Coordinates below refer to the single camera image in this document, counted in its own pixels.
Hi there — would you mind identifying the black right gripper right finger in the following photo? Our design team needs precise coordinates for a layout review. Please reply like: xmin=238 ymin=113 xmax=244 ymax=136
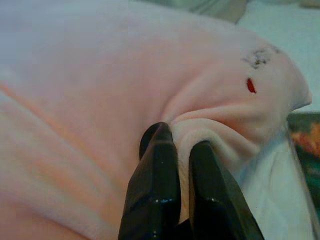
xmin=188 ymin=140 xmax=266 ymax=240

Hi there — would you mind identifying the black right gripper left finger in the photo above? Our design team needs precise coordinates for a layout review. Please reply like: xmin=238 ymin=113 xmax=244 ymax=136
xmin=119 ymin=121 xmax=182 ymax=240

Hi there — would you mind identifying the dark cover book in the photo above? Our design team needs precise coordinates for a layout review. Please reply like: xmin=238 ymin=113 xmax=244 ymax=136
xmin=287 ymin=111 xmax=320 ymax=211

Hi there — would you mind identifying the pink pillow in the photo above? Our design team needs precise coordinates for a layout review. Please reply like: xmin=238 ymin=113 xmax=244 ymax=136
xmin=0 ymin=0 xmax=313 ymax=240

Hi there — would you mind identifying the bed with white sheet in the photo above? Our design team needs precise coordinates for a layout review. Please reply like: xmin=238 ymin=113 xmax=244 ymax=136
xmin=234 ymin=0 xmax=320 ymax=240

